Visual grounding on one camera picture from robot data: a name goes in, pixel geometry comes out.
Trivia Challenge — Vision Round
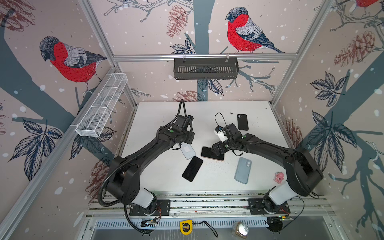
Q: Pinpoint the pink phone case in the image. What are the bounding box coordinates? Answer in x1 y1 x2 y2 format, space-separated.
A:
200 146 225 162

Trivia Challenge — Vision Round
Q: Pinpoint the light blue phone case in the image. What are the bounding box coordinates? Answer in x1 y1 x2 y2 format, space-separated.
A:
234 158 252 185

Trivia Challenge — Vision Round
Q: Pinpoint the black screen phone purple case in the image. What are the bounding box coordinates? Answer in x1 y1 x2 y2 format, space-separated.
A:
182 157 204 182

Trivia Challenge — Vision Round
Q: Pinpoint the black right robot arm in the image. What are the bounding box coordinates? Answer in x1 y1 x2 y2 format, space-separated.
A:
212 124 324 214

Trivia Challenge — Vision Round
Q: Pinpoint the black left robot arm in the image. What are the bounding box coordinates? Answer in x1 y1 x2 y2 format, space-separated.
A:
97 100 195 236

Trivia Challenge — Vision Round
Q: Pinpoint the pink small object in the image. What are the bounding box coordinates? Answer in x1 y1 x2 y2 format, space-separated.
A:
274 172 285 185

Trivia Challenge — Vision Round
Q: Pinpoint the yellow tape measure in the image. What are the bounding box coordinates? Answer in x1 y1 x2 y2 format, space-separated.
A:
180 220 194 236

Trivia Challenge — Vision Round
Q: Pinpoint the white phone camera up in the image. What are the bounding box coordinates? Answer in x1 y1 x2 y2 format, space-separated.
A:
181 143 196 160

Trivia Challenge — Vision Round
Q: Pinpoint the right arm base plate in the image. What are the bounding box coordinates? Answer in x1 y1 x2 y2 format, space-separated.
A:
247 199 291 215

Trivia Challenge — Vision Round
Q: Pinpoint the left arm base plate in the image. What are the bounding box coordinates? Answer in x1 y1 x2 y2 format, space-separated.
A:
129 200 171 217

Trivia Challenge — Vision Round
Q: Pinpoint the black wire wall basket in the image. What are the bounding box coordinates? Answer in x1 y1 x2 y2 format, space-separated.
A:
174 58 239 80

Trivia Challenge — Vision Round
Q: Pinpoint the horizontal aluminium rail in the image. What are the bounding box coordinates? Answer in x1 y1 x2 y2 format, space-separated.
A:
113 53 298 63

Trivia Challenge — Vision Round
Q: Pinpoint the white mesh wall shelf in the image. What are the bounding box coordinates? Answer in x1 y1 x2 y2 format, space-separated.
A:
76 73 128 138

